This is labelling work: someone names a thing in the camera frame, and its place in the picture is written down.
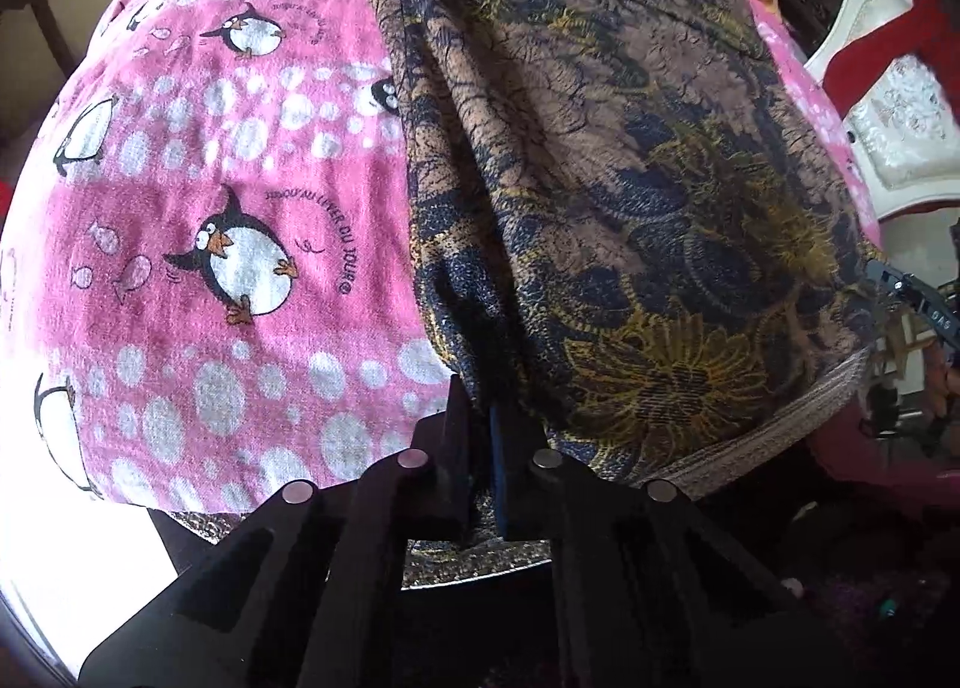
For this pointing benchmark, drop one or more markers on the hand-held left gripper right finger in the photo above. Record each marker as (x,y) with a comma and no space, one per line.
(506,493)

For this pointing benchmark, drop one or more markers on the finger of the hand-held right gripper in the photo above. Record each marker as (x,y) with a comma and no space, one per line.
(911,298)

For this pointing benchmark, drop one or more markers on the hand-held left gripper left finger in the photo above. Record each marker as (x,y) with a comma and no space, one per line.
(450,478)

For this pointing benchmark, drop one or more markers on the dark floral patterned garment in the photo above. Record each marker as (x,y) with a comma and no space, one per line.
(600,170)

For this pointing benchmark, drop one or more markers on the white carved chair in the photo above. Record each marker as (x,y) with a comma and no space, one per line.
(900,118)

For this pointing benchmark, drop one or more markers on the red cloth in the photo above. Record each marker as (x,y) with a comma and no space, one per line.
(862,65)

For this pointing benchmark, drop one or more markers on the pink penguin print blanket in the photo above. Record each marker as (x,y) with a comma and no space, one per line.
(225,95)

